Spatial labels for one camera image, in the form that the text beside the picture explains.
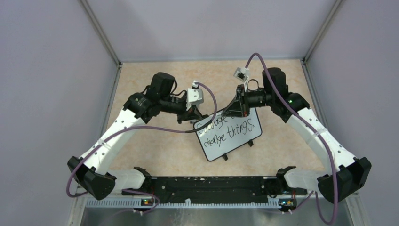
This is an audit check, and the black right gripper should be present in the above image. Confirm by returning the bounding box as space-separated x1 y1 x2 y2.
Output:
222 84 273 118

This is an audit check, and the white board with black frame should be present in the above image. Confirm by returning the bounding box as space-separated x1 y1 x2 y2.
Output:
196 108 263 161

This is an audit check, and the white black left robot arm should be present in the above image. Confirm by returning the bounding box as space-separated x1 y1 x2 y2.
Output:
66 72 205 200

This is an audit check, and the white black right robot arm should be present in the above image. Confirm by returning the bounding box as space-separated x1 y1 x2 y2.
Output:
222 67 372 203

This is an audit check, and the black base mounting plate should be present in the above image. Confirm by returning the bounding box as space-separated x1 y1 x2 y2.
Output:
137 176 308 204

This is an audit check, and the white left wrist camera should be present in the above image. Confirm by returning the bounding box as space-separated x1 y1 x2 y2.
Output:
186 80 204 110

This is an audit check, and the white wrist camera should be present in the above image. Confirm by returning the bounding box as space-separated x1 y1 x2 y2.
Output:
186 80 204 110
233 67 250 91

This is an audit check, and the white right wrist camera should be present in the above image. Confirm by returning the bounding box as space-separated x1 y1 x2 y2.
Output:
233 67 250 91

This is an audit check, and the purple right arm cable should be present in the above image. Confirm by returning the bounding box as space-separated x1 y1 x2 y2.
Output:
245 52 338 226

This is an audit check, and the white cable duct strip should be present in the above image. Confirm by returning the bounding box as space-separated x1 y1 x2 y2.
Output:
86 198 281 209

